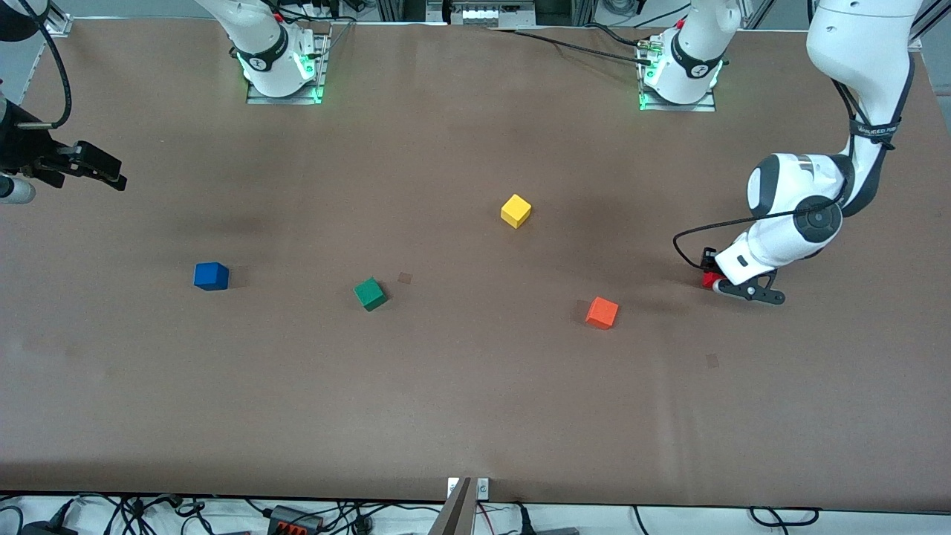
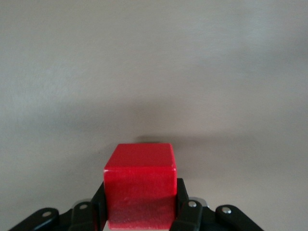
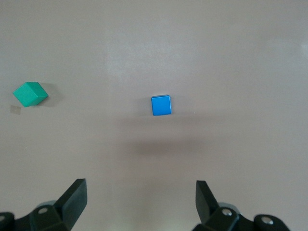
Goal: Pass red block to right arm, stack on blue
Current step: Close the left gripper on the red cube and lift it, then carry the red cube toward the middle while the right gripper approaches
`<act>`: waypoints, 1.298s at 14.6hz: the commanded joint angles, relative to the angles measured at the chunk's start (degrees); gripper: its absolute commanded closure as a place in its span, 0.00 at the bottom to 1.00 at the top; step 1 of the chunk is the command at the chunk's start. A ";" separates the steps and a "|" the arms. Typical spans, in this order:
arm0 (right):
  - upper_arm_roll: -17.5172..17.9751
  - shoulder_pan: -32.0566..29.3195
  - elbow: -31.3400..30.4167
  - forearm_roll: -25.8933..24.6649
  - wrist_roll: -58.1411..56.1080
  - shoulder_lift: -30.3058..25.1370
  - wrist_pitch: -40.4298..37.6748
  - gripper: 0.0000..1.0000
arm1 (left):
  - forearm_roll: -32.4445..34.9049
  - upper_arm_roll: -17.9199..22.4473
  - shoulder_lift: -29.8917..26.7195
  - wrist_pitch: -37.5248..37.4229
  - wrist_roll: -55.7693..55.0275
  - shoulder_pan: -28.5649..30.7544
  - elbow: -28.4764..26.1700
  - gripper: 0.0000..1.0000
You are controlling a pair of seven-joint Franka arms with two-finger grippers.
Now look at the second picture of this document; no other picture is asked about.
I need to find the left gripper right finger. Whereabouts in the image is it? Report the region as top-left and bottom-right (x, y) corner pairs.
(168, 178), (263, 231)

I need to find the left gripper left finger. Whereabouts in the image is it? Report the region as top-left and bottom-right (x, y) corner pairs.
(9, 182), (109, 231)

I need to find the red wooden block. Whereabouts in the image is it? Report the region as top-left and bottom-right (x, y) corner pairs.
(103, 143), (178, 230)

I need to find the brown table cover sheet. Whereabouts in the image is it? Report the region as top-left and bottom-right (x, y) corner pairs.
(0, 0), (308, 231)

